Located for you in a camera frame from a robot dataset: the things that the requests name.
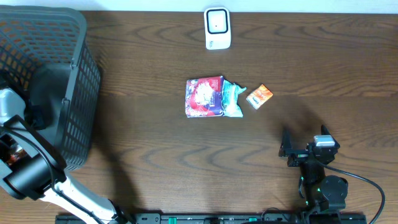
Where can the teal white snack packet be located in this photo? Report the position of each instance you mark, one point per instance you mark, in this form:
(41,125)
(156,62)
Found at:
(231,92)

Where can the grey plastic mesh basket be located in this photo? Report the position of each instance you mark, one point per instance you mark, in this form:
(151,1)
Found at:
(44,50)

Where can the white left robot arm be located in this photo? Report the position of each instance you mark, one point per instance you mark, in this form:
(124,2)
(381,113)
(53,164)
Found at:
(32,168)

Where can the small orange carton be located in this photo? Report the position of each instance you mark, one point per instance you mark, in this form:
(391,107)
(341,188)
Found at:
(259,96)

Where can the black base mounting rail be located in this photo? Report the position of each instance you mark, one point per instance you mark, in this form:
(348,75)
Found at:
(272,217)

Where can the red blue noodle packet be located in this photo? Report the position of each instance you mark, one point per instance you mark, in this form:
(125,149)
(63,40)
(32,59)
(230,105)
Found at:
(203,97)

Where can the red Top chocolate bar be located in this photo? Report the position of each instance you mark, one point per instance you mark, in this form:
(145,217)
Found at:
(14,155)

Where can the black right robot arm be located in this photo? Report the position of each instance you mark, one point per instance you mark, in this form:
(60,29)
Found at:
(324,193)

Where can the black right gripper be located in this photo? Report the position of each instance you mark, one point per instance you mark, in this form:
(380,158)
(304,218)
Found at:
(298,156)

